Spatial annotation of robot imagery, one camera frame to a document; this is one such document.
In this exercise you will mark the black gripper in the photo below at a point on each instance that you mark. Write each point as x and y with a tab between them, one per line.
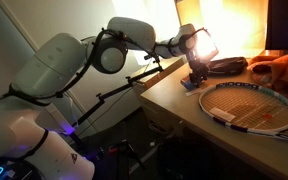
199	71

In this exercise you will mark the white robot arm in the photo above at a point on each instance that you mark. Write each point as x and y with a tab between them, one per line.
55	68

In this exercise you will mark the blue band-aid box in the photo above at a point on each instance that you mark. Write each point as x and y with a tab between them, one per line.
186	82

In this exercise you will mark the dark purple pouch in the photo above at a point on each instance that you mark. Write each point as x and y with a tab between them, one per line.
227	66

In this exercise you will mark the white tennis racket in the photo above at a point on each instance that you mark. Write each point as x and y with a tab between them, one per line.
257	110

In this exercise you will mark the black computer monitor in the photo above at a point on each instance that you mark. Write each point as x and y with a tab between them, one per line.
277	25

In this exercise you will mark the black tripod stand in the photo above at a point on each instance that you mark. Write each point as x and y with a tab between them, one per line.
123	152

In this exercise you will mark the bandaid on racket strings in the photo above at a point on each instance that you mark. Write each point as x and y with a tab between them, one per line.
222	114

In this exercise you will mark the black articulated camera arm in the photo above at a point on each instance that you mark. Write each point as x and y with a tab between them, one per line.
130	83

